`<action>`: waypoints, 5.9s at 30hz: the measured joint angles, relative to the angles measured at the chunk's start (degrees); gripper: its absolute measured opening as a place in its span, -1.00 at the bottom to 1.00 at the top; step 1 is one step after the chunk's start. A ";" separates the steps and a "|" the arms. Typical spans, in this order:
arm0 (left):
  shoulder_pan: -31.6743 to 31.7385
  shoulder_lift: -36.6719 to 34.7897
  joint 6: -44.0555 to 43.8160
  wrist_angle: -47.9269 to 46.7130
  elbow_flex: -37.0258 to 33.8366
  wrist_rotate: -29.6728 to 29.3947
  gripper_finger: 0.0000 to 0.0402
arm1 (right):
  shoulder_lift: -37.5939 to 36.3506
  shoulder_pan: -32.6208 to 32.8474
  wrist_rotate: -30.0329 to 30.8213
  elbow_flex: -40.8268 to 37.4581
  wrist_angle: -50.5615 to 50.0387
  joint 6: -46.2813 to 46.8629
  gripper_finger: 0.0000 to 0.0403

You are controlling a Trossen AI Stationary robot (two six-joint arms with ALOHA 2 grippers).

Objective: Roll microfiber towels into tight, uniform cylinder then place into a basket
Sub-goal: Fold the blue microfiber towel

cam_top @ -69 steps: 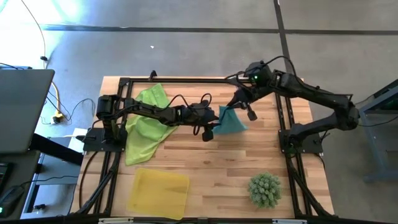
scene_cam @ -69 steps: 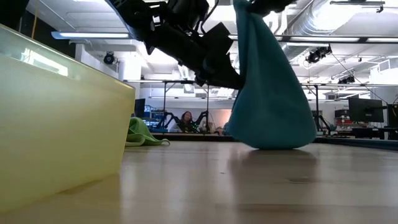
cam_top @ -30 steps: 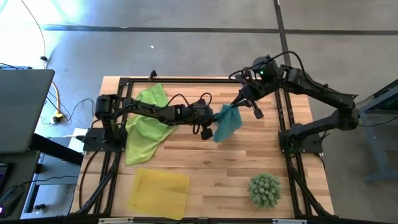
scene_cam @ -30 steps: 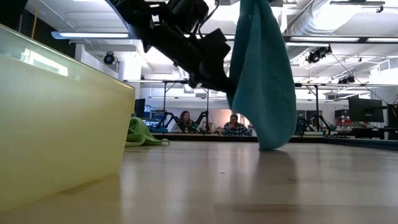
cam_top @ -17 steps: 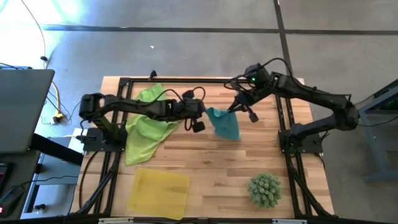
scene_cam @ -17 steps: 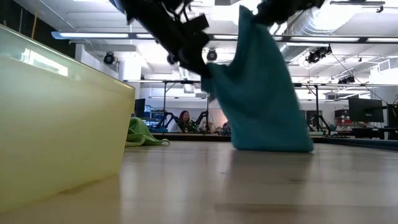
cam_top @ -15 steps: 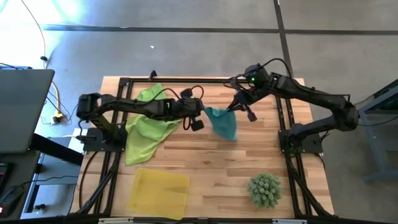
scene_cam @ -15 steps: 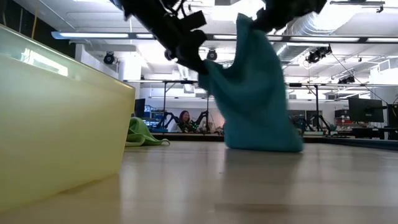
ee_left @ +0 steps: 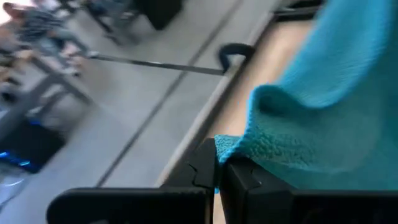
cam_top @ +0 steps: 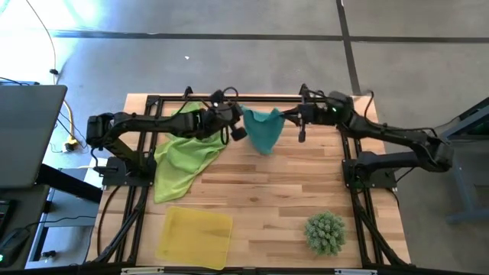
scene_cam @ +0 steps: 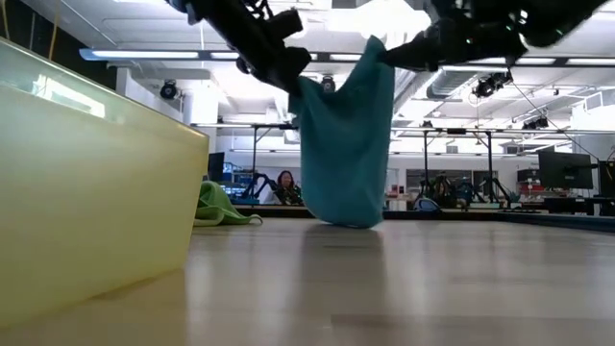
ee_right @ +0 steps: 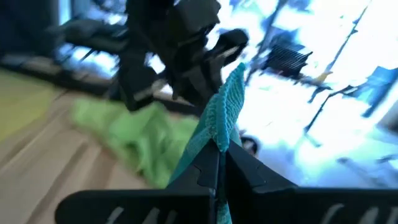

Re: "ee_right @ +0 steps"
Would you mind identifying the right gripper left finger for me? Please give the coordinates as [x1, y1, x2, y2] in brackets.
[55, 139, 220, 224]

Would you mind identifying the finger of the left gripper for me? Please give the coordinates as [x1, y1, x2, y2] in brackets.
[119, 54, 166, 112]
[174, 29, 249, 106]

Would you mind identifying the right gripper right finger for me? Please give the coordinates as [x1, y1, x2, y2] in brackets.
[225, 139, 398, 224]

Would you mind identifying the teal microfiber towel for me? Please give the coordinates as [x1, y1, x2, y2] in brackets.
[167, 62, 247, 224]

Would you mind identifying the pale lime microfiber towel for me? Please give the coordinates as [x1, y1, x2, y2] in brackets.
[70, 98, 150, 162]

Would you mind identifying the bright green microfiber towel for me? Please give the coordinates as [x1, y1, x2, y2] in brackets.
[136, 102, 200, 190]

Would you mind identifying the black aluminium table frame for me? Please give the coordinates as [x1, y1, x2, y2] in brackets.
[0, 54, 203, 118]

